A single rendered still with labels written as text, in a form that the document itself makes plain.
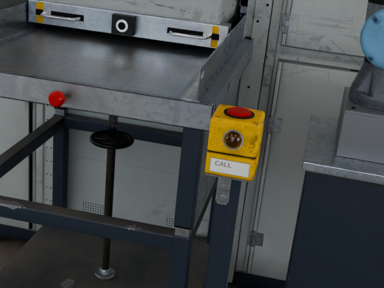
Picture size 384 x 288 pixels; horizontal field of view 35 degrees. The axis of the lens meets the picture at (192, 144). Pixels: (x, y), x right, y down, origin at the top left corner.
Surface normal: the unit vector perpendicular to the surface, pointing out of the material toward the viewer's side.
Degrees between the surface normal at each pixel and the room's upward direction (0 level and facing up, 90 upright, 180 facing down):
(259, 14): 90
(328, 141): 0
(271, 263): 90
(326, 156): 0
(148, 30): 90
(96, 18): 90
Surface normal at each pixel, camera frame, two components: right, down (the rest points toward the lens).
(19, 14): 0.97, 0.16
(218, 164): -0.21, 0.34
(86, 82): 0.10, -0.93
